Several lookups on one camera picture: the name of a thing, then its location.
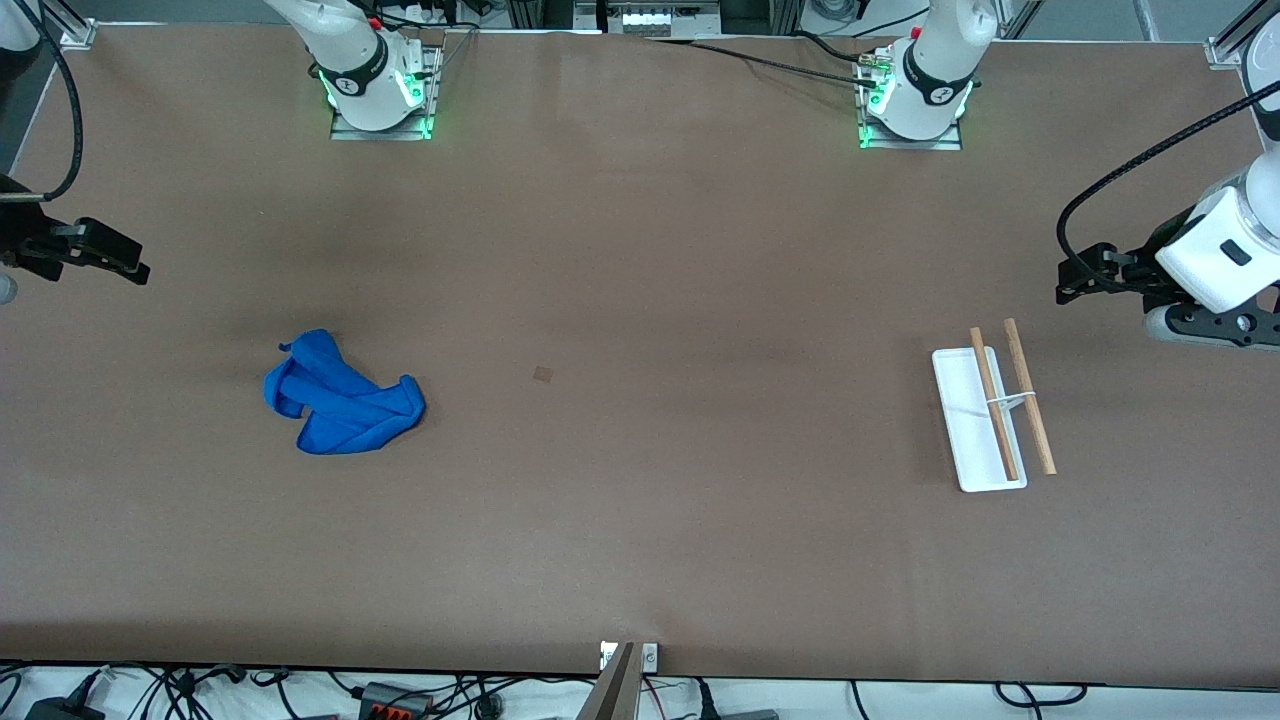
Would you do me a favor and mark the blue microfibre towel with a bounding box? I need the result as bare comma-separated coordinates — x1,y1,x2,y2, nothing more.
263,329,427,456

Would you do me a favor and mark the wooden rack rod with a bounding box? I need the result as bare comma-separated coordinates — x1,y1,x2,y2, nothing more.
1003,318,1058,476
968,327,1020,482

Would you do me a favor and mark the white towel rack base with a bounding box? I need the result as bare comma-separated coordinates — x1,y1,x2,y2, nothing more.
931,345,1037,493

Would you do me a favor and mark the grey power strip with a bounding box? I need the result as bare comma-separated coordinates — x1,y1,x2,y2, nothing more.
600,0,723,39

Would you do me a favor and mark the black floor plug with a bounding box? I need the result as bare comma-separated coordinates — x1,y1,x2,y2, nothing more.
690,678,781,720

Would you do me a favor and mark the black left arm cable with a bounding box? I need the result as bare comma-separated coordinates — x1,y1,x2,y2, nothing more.
1055,92,1280,281

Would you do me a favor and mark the short black table cable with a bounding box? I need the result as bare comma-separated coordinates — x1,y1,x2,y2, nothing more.
795,32,871,63

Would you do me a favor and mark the long black table cable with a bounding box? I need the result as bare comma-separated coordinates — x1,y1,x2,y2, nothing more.
648,38,881,89

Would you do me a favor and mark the black looped floor cable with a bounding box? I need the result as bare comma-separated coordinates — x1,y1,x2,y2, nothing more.
995,682,1089,707

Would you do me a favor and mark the grey camera stand pole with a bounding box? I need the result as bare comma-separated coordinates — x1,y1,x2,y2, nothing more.
577,643,641,720

